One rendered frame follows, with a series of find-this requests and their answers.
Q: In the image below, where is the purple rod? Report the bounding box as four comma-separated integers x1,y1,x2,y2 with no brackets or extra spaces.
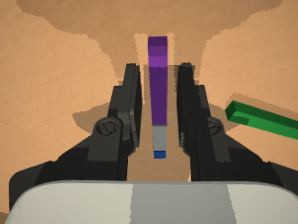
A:
148,36,168,124

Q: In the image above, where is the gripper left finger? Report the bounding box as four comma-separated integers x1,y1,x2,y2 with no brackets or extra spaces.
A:
9,64,142,213

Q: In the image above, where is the grey rod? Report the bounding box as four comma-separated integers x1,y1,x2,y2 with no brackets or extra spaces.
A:
153,124,167,151

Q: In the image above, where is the small blue cube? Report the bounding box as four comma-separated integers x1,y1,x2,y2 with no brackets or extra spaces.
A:
153,150,166,159

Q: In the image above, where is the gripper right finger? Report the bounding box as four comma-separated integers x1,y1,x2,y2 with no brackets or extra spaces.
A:
176,63,298,196

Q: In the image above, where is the green rod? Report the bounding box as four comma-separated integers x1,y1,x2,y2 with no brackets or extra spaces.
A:
225,100,298,140

